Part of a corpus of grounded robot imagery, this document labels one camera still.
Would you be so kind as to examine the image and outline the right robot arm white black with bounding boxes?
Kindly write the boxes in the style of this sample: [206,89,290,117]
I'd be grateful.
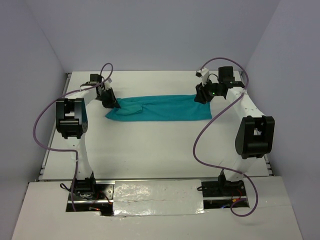
[194,66,275,197]

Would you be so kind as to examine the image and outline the teal t shirt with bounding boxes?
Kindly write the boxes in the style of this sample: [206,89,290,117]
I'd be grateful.
[105,95,212,122]

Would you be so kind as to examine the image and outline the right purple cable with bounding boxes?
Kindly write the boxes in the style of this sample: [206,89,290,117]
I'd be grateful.
[193,57,258,217]

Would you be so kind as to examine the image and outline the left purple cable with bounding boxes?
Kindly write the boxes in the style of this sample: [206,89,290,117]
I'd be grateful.
[32,62,114,213]

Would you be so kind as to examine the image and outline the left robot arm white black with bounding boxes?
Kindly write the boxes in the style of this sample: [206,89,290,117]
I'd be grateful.
[55,73,120,199]

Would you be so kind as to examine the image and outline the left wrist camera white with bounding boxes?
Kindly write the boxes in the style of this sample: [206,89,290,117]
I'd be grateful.
[104,78,112,90]

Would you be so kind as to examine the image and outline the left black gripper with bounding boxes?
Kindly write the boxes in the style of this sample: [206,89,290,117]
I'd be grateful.
[95,87,121,110]

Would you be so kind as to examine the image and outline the purple cable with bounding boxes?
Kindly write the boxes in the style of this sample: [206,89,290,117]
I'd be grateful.
[32,62,114,213]
[193,57,258,217]

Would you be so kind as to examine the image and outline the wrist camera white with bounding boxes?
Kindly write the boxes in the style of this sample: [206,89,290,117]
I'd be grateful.
[104,78,112,90]
[195,67,210,86]

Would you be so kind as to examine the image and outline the metal base rail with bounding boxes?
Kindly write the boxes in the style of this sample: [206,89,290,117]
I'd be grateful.
[66,179,249,217]

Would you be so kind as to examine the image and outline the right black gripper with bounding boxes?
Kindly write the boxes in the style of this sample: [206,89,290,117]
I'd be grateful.
[194,77,223,105]

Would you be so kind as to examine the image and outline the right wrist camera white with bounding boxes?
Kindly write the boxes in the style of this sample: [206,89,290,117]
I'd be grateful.
[195,67,210,86]

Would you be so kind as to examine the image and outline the silver tape patch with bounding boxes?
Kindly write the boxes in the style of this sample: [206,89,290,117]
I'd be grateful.
[112,179,205,217]

